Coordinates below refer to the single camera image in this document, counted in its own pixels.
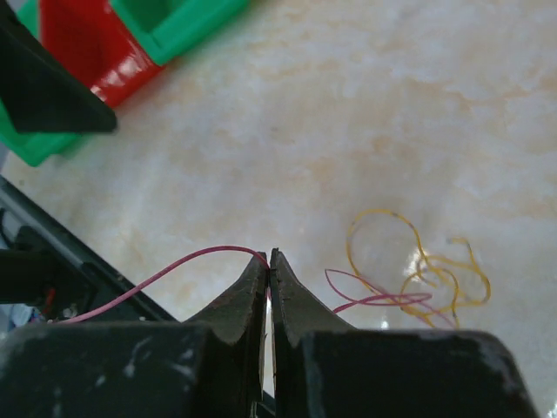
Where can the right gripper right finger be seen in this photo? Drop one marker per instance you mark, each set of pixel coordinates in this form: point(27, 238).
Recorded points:
point(296, 311)

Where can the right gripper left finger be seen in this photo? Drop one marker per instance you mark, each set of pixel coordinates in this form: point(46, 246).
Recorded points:
point(238, 313)

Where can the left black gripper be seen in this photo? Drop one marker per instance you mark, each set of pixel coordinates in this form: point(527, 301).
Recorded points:
point(38, 93)

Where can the lower green plastic bin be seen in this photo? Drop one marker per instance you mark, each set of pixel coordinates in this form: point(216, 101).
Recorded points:
point(33, 148)

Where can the green plastic bin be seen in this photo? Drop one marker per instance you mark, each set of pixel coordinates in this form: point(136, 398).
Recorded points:
point(33, 148)
point(166, 29)

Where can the red plastic bin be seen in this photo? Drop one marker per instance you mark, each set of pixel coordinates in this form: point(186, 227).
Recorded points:
point(90, 41)

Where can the upper green plastic bin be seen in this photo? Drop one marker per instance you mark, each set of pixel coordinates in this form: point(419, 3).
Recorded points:
point(166, 29)

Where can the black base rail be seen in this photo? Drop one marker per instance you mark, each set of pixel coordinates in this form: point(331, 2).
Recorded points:
point(47, 267)

